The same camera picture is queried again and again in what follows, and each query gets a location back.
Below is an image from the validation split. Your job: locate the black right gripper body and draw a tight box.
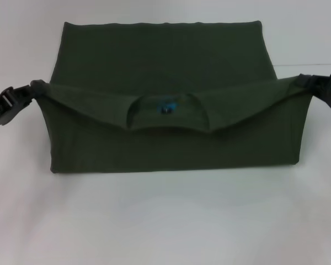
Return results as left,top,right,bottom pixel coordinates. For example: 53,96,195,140
308,73,331,113

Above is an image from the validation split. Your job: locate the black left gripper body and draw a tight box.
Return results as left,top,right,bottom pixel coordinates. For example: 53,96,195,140
0,86,34,133

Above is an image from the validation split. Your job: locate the dark green FREE t-shirt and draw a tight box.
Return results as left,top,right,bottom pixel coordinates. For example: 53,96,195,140
29,19,313,174

